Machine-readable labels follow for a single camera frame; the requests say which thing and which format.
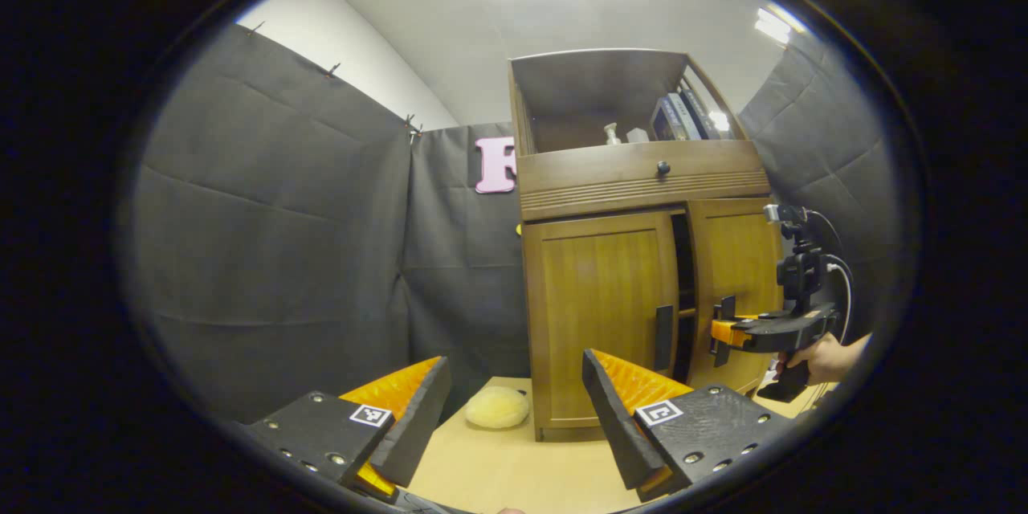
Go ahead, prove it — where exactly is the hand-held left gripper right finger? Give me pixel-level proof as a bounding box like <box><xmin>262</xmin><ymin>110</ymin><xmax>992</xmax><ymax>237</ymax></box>
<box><xmin>582</xmin><ymin>349</ymin><xmax>796</xmax><ymax>500</ymax></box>

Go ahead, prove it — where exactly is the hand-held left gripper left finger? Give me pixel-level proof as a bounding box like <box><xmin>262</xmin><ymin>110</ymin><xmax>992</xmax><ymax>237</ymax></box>
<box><xmin>241</xmin><ymin>355</ymin><xmax>453</xmax><ymax>499</ymax></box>

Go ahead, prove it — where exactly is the black door handle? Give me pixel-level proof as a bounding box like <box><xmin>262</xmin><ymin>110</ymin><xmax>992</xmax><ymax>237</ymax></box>
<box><xmin>712</xmin><ymin>296</ymin><xmax>736</xmax><ymax>368</ymax></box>
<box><xmin>655</xmin><ymin>304</ymin><xmax>674</xmax><ymax>372</ymax></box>

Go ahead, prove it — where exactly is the wooden cabinet door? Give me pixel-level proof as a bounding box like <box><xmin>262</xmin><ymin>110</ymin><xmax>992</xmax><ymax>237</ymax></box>
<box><xmin>687</xmin><ymin>198</ymin><xmax>784</xmax><ymax>394</ymax></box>
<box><xmin>522</xmin><ymin>211</ymin><xmax>682</xmax><ymax>430</ymax></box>

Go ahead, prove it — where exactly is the wooden double-door shoe cabinet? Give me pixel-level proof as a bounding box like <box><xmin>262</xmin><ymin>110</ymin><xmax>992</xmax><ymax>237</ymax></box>
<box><xmin>508</xmin><ymin>48</ymin><xmax>784</xmax><ymax>443</ymax></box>

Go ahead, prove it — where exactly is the wooden cabinet drawer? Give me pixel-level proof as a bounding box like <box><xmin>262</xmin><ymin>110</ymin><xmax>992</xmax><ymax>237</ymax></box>
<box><xmin>518</xmin><ymin>140</ymin><xmax>772</xmax><ymax>222</ymax></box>

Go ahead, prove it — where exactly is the pale yellow round sponge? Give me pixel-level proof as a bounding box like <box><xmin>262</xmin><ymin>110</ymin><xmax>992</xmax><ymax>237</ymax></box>
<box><xmin>465</xmin><ymin>385</ymin><xmax>531</xmax><ymax>430</ymax></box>

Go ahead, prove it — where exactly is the light blue book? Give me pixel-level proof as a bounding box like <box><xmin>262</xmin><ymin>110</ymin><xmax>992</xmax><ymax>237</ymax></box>
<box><xmin>671</xmin><ymin>92</ymin><xmax>703</xmax><ymax>140</ymax></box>

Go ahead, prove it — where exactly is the thin grey book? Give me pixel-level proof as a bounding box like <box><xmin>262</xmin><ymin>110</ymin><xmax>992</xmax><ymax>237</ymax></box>
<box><xmin>651</xmin><ymin>96</ymin><xmax>683</xmax><ymax>141</ymax></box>

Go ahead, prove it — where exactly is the black backdrop cloth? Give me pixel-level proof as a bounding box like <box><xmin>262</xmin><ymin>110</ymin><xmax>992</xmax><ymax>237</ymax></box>
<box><xmin>128</xmin><ymin>22</ymin><xmax>900</xmax><ymax>422</ymax></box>

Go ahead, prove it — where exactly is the small ceiling light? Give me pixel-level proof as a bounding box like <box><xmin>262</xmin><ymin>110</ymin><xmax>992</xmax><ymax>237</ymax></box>
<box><xmin>755</xmin><ymin>4</ymin><xmax>808</xmax><ymax>45</ymax></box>

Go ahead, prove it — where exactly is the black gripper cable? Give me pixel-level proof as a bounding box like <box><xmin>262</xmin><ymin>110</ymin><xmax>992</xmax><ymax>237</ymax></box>
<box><xmin>807</xmin><ymin>209</ymin><xmax>855</xmax><ymax>346</ymax></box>

